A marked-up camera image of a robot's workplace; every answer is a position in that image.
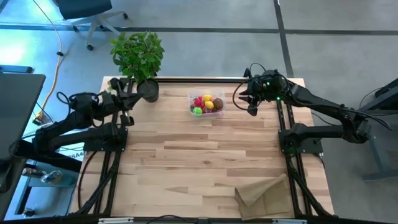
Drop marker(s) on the grey metal desk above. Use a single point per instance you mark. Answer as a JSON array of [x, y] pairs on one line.
[[377, 149]]

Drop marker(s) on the dark office chair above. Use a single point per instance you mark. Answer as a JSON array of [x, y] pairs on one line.
[[84, 6]]

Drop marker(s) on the beige cloth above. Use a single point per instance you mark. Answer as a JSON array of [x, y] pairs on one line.
[[264, 199]]

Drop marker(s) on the yellow lemon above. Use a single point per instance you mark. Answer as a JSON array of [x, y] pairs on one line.
[[207, 97], [209, 105]]

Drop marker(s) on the clear plastic tupperware container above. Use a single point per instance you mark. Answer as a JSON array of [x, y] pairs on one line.
[[192, 93]]

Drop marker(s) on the clear plastic bottle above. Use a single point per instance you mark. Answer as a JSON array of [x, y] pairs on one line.
[[51, 176]]

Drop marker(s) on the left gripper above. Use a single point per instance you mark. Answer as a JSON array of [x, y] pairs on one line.
[[113, 99]]

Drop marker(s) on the green lime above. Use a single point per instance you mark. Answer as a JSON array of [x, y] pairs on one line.
[[197, 110]]

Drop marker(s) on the green potted plant black pot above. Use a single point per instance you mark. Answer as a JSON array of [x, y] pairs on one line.
[[136, 56]]

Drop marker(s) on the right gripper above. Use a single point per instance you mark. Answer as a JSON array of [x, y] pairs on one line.
[[270, 88]]

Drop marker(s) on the brown bottle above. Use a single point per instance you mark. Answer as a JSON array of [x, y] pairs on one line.
[[31, 172]]

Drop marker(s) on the black metal table frame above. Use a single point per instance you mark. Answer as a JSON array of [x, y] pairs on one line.
[[202, 81]]

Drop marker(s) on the small black clamp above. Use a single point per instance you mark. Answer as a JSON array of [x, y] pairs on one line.
[[247, 74]]

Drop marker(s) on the white bracket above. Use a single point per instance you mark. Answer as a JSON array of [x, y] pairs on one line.
[[289, 221], [115, 221]]

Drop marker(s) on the red tomato fruit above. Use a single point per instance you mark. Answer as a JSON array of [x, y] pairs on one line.
[[198, 102]]

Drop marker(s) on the dark grey desk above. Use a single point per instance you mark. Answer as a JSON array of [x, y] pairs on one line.
[[18, 109]]

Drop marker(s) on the white paper sheet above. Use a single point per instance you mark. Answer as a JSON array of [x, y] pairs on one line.
[[77, 155]]

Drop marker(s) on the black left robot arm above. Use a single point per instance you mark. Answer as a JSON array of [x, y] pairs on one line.
[[77, 133]]

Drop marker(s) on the brown kiwi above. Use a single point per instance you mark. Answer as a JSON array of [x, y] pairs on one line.
[[218, 104]]

